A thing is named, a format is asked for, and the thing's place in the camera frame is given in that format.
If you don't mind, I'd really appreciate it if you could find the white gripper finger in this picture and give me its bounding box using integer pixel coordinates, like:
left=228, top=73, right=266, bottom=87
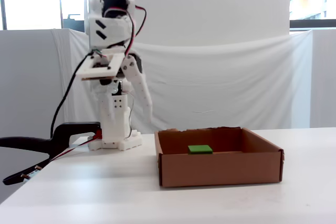
left=91, top=84, right=106, bottom=121
left=121, top=54, right=155, bottom=124

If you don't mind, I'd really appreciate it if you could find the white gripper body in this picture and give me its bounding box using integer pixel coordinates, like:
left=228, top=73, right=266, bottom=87
left=90, top=47, right=144, bottom=96

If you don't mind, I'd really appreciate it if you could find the green cube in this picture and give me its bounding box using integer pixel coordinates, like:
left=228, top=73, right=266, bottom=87
left=187, top=144, right=213, bottom=155

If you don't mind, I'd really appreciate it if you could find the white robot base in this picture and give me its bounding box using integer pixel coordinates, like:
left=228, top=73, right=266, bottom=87
left=88, top=129, right=144, bottom=152

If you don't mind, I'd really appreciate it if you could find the brown cardboard box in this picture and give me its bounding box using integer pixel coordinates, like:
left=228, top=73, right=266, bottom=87
left=154, top=126, right=286, bottom=188

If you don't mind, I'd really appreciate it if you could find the black table clamp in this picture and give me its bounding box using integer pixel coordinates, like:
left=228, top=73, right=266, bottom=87
left=0, top=121, right=102, bottom=186

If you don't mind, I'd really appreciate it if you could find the white cloth backdrop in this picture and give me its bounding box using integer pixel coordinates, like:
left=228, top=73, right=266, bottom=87
left=51, top=28, right=313, bottom=135

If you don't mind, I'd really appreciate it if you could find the grey office partition panel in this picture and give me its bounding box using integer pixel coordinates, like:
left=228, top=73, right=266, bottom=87
left=0, top=29, right=65, bottom=141
left=310, top=27, right=336, bottom=129

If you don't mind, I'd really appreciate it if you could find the small circuit board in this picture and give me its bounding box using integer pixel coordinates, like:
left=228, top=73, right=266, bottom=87
left=20, top=165, right=42, bottom=182

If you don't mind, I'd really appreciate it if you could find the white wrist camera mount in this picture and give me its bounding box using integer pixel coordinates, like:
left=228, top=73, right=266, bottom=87
left=78, top=52, right=124, bottom=81

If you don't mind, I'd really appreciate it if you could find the red black servo cable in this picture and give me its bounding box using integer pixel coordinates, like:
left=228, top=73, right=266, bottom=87
left=104, top=5, right=148, bottom=59

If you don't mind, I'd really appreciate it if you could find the black camera cable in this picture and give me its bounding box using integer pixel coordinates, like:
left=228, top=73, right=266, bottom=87
left=49, top=52, right=92, bottom=141

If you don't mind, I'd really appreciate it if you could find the red power wire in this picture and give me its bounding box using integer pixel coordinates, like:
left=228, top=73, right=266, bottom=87
left=50, top=129, right=102, bottom=162

